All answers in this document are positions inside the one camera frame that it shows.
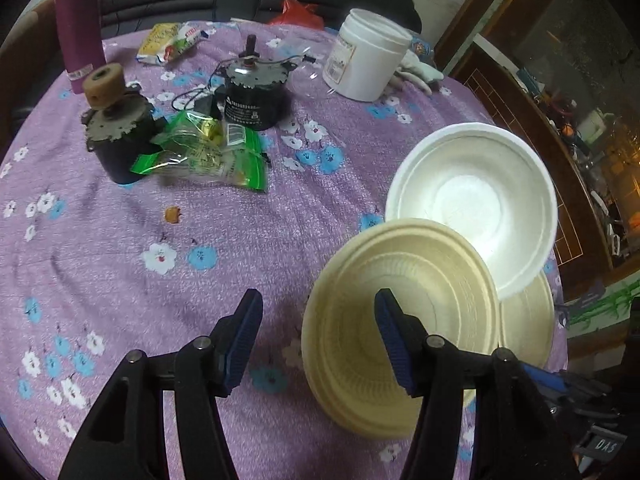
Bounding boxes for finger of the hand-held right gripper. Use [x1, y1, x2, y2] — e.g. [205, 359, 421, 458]
[520, 362, 616, 418]

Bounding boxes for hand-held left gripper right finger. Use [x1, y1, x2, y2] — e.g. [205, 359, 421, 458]
[374, 287, 581, 480]

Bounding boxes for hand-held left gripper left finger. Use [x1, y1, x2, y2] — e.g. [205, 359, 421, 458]
[57, 288, 264, 480]

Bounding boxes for cream bowl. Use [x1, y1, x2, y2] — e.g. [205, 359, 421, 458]
[301, 217, 502, 442]

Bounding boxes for cream plate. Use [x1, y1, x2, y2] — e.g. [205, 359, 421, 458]
[462, 270, 556, 408]

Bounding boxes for white bowl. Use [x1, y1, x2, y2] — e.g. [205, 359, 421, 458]
[385, 122, 558, 301]

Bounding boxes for grey slotted spatula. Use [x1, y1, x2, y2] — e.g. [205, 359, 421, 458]
[552, 280, 608, 331]

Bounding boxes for green snack packet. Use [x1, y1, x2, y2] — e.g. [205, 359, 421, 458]
[130, 110, 271, 193]

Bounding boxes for black motor with shaft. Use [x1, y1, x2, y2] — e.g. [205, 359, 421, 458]
[215, 35, 296, 132]

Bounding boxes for black motor with wooden wheel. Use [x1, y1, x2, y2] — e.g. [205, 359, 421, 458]
[80, 63, 166, 186]

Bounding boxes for white gloves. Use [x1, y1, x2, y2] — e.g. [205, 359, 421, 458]
[387, 50, 446, 93]

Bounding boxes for wooden cabinet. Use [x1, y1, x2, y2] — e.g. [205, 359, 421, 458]
[440, 0, 640, 301]

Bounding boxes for white plastic jar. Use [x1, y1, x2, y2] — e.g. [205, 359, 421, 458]
[322, 8, 413, 102]

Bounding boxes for yellow snack packet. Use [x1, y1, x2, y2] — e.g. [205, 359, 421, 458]
[136, 22, 211, 67]

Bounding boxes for red plastic bag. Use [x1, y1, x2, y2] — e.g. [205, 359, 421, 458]
[267, 0, 326, 31]

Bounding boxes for brown armchair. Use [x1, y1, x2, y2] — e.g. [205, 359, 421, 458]
[0, 0, 63, 126]

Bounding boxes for purple bottle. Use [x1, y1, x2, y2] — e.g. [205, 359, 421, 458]
[54, 0, 106, 96]

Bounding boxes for green bamboo wall sticker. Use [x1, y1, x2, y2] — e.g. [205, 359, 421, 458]
[565, 280, 640, 328]

